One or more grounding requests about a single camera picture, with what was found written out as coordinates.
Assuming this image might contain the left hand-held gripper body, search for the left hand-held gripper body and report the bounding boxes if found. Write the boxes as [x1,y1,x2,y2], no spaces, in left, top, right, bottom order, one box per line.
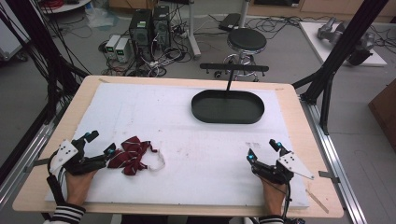
[49,138,108,175]

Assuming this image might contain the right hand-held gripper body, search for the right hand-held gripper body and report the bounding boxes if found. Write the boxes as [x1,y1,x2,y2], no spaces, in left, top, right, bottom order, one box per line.
[251,151,315,186]

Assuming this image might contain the dark red striped bow tie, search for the dark red striped bow tie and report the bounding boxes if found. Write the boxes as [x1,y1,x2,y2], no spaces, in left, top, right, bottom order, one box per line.
[107,135,166,176]

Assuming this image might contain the person's right hand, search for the person's right hand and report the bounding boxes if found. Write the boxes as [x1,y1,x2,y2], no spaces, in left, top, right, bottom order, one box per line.
[260,178,288,217]

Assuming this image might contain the person's left hand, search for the person's left hand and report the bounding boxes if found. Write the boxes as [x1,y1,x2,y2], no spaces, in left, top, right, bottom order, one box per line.
[64,169,99,208]

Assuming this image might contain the thin wooden stick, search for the thin wooden stick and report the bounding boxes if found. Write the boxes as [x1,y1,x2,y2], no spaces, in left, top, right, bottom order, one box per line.
[305,189,330,215]

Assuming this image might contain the black tray with T-bar stand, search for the black tray with T-bar stand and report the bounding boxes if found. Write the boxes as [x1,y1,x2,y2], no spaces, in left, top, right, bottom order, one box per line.
[191,63,270,125]

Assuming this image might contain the white foam board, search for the white foam board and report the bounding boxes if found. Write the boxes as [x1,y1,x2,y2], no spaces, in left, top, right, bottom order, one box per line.
[45,82,311,209]

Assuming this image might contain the white power supply unit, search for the white power supply unit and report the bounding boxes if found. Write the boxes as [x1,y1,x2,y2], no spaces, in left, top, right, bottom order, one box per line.
[105,34,121,60]
[114,37,131,63]

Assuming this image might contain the person's dark trousers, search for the person's dark trousers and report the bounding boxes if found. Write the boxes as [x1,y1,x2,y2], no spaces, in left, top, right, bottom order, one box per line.
[120,215,233,224]

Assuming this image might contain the computer tower units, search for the computer tower units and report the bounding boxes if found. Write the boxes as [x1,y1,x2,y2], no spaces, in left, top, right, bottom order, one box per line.
[97,3,200,77]

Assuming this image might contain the black round stool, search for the black round stool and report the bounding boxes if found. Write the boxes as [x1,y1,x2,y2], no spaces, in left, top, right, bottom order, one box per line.
[214,27,268,82]

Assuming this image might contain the white floor board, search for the white floor board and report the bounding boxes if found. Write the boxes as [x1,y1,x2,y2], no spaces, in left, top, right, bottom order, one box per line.
[298,21,389,67]

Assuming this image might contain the brown wooden cabinet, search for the brown wooden cabinet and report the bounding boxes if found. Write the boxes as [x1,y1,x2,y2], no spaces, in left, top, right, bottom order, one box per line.
[367,78,396,144]

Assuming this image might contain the black computer tower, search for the black computer tower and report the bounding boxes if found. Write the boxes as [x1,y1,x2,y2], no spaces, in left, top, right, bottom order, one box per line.
[128,8,154,61]
[151,5,172,50]

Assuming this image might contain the white round table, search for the white round table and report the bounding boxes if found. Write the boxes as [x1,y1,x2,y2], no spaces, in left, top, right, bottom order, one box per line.
[39,0,92,15]

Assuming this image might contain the black flat box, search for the black flat box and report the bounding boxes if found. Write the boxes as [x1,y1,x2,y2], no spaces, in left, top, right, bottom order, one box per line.
[218,12,241,32]

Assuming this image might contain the grey metal table leg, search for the grey metal table leg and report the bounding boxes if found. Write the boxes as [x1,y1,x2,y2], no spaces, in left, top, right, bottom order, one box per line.
[186,0,202,59]

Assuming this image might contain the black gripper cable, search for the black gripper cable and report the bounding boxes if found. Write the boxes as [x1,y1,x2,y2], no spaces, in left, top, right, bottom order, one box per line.
[281,181,293,220]

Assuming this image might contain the black wrist strap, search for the black wrist strap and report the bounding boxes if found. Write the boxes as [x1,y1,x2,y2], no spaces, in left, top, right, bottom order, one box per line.
[46,175,67,207]

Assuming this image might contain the aluminium side rail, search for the aluminium side rail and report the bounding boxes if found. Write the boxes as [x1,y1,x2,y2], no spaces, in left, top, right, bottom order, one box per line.
[0,122,64,206]
[299,95,369,224]

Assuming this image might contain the black metal frame post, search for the black metal frame post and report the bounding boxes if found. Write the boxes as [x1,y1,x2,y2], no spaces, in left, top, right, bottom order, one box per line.
[0,0,90,125]
[291,0,390,135]

